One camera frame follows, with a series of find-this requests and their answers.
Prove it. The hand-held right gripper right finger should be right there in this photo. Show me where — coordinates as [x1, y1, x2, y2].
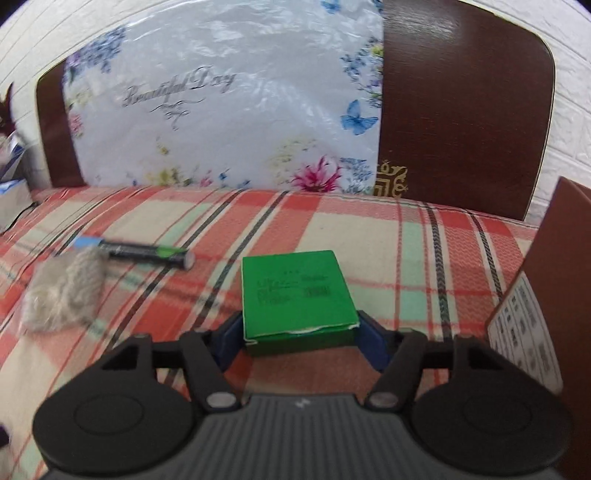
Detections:
[355, 310, 509, 411]

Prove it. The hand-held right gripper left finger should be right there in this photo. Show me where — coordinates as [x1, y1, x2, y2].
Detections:
[99, 311, 245, 413]

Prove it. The green box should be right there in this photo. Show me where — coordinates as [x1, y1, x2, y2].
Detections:
[241, 250, 360, 357]

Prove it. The brown box with white label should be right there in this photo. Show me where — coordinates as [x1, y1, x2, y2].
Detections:
[487, 176, 591, 480]

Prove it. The red plaid blanket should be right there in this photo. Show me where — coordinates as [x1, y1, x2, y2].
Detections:
[0, 185, 541, 480]

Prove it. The black and green battery pack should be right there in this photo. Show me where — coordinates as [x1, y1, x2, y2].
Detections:
[98, 240, 195, 271]

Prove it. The bag of cotton swabs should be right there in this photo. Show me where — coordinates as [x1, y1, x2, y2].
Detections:
[21, 247, 110, 333]

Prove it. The floral plastic bag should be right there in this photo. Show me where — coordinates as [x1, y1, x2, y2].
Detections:
[62, 0, 386, 195]

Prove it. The brown wooden headboard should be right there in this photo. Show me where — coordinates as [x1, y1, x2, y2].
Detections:
[36, 0, 556, 221]

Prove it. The blue printed packet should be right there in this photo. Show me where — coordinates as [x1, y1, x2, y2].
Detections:
[0, 179, 31, 232]

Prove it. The dark maroon cloth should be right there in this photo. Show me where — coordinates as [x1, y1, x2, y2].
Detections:
[0, 82, 20, 137]

